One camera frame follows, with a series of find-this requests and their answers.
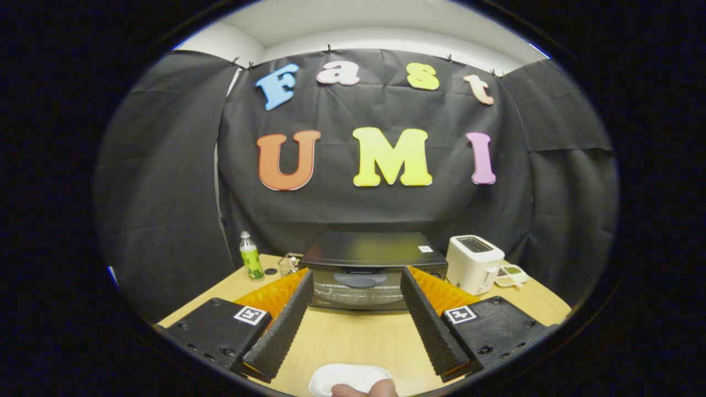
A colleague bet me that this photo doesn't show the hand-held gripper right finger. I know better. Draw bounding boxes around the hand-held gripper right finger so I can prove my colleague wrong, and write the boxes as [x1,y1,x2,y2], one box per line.
[400,266,558,383]

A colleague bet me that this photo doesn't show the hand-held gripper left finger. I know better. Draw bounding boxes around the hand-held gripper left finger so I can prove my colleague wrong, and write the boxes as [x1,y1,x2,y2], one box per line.
[160,267,315,383]

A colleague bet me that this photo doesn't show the black toaster oven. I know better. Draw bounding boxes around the black toaster oven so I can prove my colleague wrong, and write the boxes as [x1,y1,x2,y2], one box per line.
[299,232,448,312]

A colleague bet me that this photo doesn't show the white pop-up toaster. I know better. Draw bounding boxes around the white pop-up toaster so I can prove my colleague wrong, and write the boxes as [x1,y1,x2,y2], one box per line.
[446,235,505,296]

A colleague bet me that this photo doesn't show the clear glass cup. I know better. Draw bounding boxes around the clear glass cup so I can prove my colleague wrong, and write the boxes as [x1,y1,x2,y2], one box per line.
[277,253,303,277]

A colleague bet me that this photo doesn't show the white square plate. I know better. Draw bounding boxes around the white square plate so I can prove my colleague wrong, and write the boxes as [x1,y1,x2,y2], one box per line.
[309,364,392,397]

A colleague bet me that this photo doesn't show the green label drink bottle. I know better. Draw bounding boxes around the green label drink bottle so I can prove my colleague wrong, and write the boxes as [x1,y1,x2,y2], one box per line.
[239,231,265,282]

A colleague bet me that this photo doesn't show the small white snack dish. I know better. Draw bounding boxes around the small white snack dish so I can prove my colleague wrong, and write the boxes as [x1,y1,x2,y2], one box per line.
[495,265,529,288]

